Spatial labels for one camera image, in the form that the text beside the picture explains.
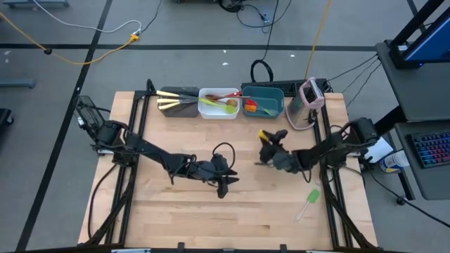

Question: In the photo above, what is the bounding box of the grey plastic bin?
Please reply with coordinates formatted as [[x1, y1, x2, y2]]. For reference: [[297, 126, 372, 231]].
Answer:
[[159, 86, 200, 119]]

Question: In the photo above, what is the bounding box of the grey desk with monitor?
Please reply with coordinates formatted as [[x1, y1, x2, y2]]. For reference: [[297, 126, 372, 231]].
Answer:
[[374, 41, 450, 123]]

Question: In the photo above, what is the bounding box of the grey desk with keyboard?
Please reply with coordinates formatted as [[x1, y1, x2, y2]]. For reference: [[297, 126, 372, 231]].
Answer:
[[393, 121, 450, 201]]

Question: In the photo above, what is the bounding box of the steel box grater pink handle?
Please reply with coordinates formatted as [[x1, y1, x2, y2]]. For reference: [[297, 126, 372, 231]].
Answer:
[[285, 77, 326, 132]]

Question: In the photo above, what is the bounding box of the black power strip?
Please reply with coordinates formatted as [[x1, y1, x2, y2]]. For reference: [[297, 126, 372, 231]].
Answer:
[[240, 78, 328, 98]]

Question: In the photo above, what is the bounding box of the yellow spatula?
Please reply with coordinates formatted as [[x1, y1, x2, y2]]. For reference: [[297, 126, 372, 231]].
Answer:
[[253, 129, 272, 167]]

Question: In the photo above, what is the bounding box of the white plastic bin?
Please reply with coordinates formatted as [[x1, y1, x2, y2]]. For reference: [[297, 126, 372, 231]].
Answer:
[[197, 87, 241, 121]]

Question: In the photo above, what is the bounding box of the red spatula clear handle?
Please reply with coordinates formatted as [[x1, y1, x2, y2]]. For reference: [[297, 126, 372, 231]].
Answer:
[[244, 98, 278, 117]]

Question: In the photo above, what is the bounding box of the green silicone spoon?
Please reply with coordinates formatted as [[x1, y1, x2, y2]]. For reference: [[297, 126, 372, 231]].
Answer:
[[199, 97, 239, 115]]

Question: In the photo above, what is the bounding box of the teal plastic bin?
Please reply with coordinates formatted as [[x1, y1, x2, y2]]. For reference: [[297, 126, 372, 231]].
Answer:
[[241, 85, 286, 119]]

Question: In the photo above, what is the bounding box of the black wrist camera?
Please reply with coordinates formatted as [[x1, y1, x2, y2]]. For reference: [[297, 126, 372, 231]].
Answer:
[[210, 153, 230, 170]]

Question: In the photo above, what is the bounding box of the white cable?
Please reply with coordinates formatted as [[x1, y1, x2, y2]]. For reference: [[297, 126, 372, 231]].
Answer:
[[32, 0, 143, 36]]

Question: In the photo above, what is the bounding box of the orange spatula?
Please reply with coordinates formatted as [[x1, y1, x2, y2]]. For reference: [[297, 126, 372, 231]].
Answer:
[[243, 104, 279, 117]]

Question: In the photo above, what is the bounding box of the long yellow power cord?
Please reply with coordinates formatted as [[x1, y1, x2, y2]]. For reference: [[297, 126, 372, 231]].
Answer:
[[303, 0, 333, 81]]

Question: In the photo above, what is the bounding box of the backlit keyboard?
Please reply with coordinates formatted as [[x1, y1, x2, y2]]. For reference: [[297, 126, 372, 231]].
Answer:
[[409, 129, 450, 170]]

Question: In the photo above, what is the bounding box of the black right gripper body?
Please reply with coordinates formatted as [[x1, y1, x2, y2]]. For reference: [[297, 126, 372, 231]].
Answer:
[[266, 149, 302, 176]]

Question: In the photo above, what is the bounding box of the black floor cable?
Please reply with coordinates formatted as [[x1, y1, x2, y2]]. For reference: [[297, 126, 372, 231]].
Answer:
[[361, 163, 450, 229]]

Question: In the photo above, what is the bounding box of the green spatula clear handle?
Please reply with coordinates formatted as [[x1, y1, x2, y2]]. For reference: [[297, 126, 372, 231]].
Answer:
[[293, 188, 322, 224]]

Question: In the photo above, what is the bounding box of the black coiled cable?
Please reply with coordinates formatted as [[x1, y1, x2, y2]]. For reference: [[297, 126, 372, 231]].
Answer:
[[250, 0, 281, 84]]

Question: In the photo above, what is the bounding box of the red silicone spoon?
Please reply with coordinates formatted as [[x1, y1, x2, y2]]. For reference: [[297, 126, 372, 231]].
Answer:
[[205, 91, 244, 103]]

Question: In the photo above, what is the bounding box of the knife with cream handle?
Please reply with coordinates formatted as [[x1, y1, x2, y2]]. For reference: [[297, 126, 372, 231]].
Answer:
[[155, 90, 198, 100], [156, 98, 200, 105], [157, 101, 198, 111]]

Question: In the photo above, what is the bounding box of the white paper sheet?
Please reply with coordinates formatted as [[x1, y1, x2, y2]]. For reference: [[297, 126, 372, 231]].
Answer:
[[363, 136, 395, 164]]

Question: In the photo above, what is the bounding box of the white bottle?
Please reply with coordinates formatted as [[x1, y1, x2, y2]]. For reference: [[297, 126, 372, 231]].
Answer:
[[378, 148, 411, 174]]

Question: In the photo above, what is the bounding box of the computer monitor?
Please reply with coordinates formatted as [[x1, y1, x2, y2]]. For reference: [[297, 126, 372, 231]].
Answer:
[[402, 6, 450, 64]]

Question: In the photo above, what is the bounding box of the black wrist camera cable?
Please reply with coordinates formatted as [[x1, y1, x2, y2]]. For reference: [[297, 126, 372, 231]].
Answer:
[[211, 141, 237, 170]]

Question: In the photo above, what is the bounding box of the grey metal floor bar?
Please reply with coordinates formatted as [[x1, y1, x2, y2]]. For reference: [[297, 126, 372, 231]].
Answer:
[[0, 77, 36, 89], [1, 0, 70, 8]]

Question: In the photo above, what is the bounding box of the yellow cord with plug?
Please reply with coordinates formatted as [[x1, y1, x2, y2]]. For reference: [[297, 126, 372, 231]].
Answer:
[[0, 11, 141, 67]]

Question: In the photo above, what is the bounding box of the black monitor stand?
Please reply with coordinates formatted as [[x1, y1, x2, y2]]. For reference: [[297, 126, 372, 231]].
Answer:
[[386, 0, 446, 70]]

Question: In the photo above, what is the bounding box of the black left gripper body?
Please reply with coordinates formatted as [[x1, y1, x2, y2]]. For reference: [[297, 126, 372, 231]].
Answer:
[[189, 160, 229, 183]]

